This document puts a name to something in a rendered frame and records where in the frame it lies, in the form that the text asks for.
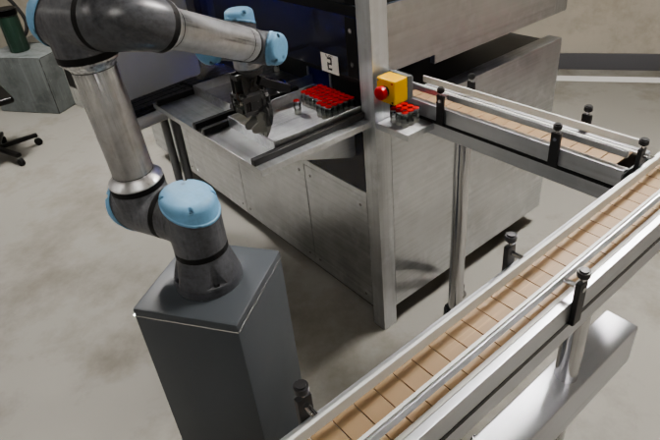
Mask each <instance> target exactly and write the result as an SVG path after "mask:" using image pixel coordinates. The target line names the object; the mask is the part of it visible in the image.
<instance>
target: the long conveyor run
mask: <svg viewBox="0 0 660 440"><path fill-rule="evenodd" d="M649 143H650V139H649V138H648V137H641V138H640V139H639V141H638V144H639V145H641V148H640V149H639V150H638V151H637V154H636V159H635V162H634V166H633V170H632V173H631V174H629V175H628V176H627V177H625V178H624V179H623V180H621V181H620V182H619V183H618V184H617V185H616V186H614V187H613V188H611V189H610V190H608V191H607V192H605V193H604V194H603V195H601V196H600V197H599V198H597V199H596V200H595V201H593V202H592V203H591V204H589V205H588V206H587V207H586V208H585V209H584V210H583V211H581V212H580V213H579V214H577V215H576V216H575V217H573V218H572V219H571V220H569V221H568V222H567V223H565V224H564V225H563V226H561V227H560V228H559V229H557V230H556V231H555V232H553V233H552V234H551V235H550V236H548V237H547V238H546V239H544V240H543V241H542V242H540V243H539V244H538V245H536V246H535V247H533V248H532V249H531V250H529V251H528V252H527V253H525V254H524V255H521V254H519V253H517V252H516V241H517V240H518V235H517V234H516V233H515V232H512V231H510V232H507V233H506V234H505V241H506V242H507V243H508V244H507V245H505V246H504V253H503V263H502V272H500V273H499V274H498V275H496V276H495V277H494V278H492V279H491V280H490V281H489V282H487V283H486V284H485V285H483V286H482V287H481V288H479V289H478V290H477V291H475V292H474V293H473V294H471V295H470V296H469V297H467V298H466V299H465V300H463V301H462V302H460V303H459V304H458V305H457V306H455V307H454V308H453V309H451V310H450V311H449V312H447V313H446V314H445V315H443V316H442V317H441V318H439V319H438V320H437V321H435V322H434V323H433V324H431V325H430V326H429V327H428V328H426V329H425V330H424V331H422V332H421V333H420V334H418V335H417V336H416V337H414V338H413V339H412V340H410V341H409V342H408V343H406V344H405V345H404V346H402V347H401V348H400V349H398V350H397V351H396V352H395V353H393V354H392V355H391V356H389V357H388V358H386V359H385V360H384V361H382V362H381V363H380V364H378V365H377V366H376V367H374V368H373V369H372V370H370V371H369V372H368V373H367V374H365V375H364V376H363V377H362V378H361V379H360V380H358V381H357V382H356V383H354V384H353V385H352V386H350V387H349V388H348V389H346V390H345V391H344V392H342V393H341V394H340V395H338V396H337V397H336V398H335V399H333V400H332V401H331V402H329V403H328V404H327V405H325V406H324V407H323V408H321V409H320V410H319V411H316V410H315V409H314V408H313V402H312V397H311V393H310V392H309V387H308V382H307V381H306V380H304V379H299V380H297V381H296V382H295V383H294V385H293V388H294V393H295V395H296V396H297V397H295V398H294V402H295V407H296V412H297V417H298V423H299V426H297V427H296V428H295V429H293V430H292V431H291V432H289V433H288V434H287V435H285V436H284V437H283V438H281V439H280V440H461V439H462V438H463V437H464V436H465V435H466V434H467V433H468V432H469V431H470V430H471V429H472V428H473V427H474V426H475V425H477V424H478V423H479V422H480V421H481V420H482V419H483V418H484V417H485V416H486V415H487V414H488V413H489V412H490V411H491V410H492V409H493V408H495V407H496V406H497V405H498V404H499V403H500V402H501V401H502V400H503V399H504V398H505V397H506V396H507V395H508V394H509V393H510V392H511V391H512V390H514V389H515V388H516V387H517V386H518V385H519V384H520V383H521V382H522V381H523V380H524V379H525V378H526V377H527V376H528V375H529V374H530V373H531V372H532V371H533V370H534V369H535V368H536V367H537V366H538V365H539V364H541V363H542V362H543V361H544V360H545V359H546V358H547V357H548V356H549V355H550V354H552V353H553V352H554V351H555V350H556V349H557V348H558V347H559V346H560V345H561V344H562V343H563V342H564V341H565V340H566V339H567V338H568V337H569V336H571V335H572V334H573V333H574V332H575V331H576V330H577V329H578V328H579V327H580V325H581V324H582V323H583V322H584V321H585V320H586V319H587V318H589V317H590V316H591V315H592V314H593V313H594V312H595V311H596V310H597V309H598V308H599V307H600V306H601V305H602V304H604V303H605V302H606V301H608V300H609V299H610V298H611V297H612V296H613V295H614V294H615V293H616V292H617V291H618V290H619V289H620V288H621V287H622V286H623V285H624V284H625V283H627V282H628V281H629V280H630V278H631V277H632V276H633V275H634V274H635V273H636V272H637V271H638V270H639V269H640V268H641V267H642V266H643V265H645V264H646V263H647V262H648V261H649V260H650V259H651V258H652V257H653V256H654V255H655V254H656V253H657V252H658V251H659V250H660V152H658V153H657V154H656V155H654V156H652V155H649V154H646V149H647V146H648V145H649ZM644 158H645V159H649V160H648V161H646V162H645V163H644V164H643V161H644ZM515 258H517V259H518V260H516V261H515ZM514 261H515V262H514Z"/></svg>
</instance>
